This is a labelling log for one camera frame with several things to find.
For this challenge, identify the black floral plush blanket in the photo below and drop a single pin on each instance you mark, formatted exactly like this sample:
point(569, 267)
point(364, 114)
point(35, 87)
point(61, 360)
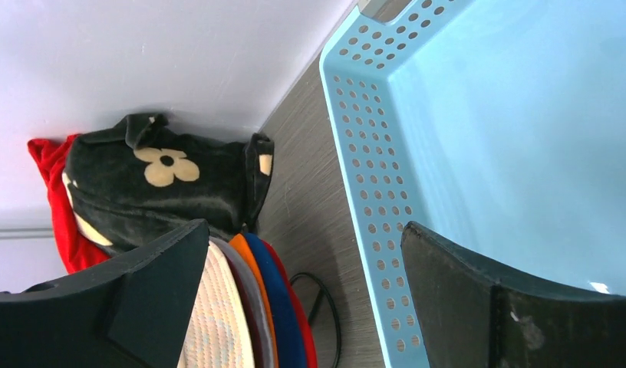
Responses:
point(131, 183)

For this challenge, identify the orange hat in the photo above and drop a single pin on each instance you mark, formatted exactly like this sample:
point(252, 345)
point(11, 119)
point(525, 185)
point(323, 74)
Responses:
point(240, 244)

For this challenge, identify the light blue plastic basket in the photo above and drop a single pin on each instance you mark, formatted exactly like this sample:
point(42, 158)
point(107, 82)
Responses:
point(499, 125)

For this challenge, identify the grey bucket hat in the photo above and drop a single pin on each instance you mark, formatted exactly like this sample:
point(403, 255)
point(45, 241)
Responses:
point(251, 288)

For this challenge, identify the blue bucket hat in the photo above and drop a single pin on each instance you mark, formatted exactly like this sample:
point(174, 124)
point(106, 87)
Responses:
point(290, 345)

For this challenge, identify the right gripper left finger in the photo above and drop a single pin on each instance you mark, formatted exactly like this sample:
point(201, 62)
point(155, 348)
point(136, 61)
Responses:
point(130, 311)

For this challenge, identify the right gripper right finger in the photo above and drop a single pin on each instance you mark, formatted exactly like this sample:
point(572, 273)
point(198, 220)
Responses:
point(474, 311)

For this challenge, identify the red cloth on blanket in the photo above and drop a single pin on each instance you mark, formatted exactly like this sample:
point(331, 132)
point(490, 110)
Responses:
point(76, 252)

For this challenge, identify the beige bucket hat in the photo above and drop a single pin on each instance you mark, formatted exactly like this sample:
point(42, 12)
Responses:
point(218, 334)

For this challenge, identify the red bucket hat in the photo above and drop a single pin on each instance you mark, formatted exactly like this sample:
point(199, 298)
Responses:
point(302, 320)

